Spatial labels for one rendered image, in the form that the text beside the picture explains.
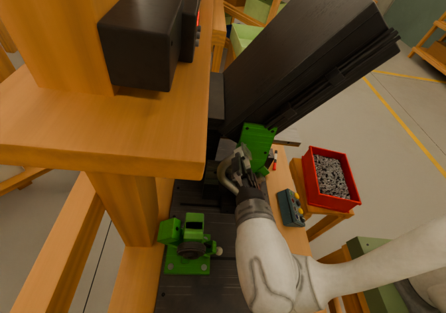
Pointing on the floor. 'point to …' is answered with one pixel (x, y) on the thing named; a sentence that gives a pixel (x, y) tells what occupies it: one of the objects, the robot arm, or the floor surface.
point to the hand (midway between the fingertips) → (241, 158)
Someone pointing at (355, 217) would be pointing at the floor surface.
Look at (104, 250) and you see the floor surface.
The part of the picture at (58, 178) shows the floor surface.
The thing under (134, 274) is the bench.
